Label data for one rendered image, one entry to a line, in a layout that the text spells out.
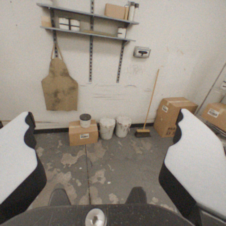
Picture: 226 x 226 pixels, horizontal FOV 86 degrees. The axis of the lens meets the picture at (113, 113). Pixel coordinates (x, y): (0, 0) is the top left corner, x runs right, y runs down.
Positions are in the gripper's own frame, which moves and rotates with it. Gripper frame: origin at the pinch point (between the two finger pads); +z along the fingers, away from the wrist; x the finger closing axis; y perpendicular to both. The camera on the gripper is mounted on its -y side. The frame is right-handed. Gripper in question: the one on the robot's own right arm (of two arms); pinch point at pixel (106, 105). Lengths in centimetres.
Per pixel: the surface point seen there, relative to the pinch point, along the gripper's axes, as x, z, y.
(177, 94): 147, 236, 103
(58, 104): -90, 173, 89
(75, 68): -55, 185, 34
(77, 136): -60, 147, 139
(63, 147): -85, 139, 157
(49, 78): -91, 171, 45
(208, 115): 169, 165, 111
